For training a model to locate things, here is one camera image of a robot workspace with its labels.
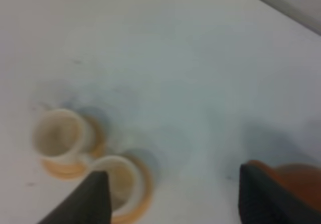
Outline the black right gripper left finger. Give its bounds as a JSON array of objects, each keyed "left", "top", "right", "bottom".
[{"left": 39, "top": 171, "right": 112, "bottom": 224}]

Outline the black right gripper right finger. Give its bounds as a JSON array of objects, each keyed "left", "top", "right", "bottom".
[{"left": 238, "top": 164, "right": 308, "bottom": 223}]

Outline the brown clay teapot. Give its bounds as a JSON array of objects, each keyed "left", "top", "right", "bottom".
[{"left": 245, "top": 160, "right": 320, "bottom": 211}]

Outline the orange left coaster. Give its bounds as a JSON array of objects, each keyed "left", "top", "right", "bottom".
[{"left": 41, "top": 116, "right": 107, "bottom": 180}]

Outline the orange coaster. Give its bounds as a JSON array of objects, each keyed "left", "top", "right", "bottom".
[
  {"left": 111, "top": 154, "right": 154, "bottom": 223},
  {"left": 41, "top": 116, "right": 107, "bottom": 180}
]

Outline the white right teacup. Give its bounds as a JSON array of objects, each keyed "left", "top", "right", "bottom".
[{"left": 89, "top": 155, "right": 144, "bottom": 217}]

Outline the white teacup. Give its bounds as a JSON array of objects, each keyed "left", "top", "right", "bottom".
[
  {"left": 89, "top": 155, "right": 144, "bottom": 217},
  {"left": 32, "top": 108, "right": 96, "bottom": 164}
]

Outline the orange right coaster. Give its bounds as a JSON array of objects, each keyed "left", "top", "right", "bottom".
[{"left": 111, "top": 154, "right": 154, "bottom": 223}]

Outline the white left teacup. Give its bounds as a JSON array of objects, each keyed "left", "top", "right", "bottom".
[{"left": 32, "top": 108, "right": 96, "bottom": 164}]

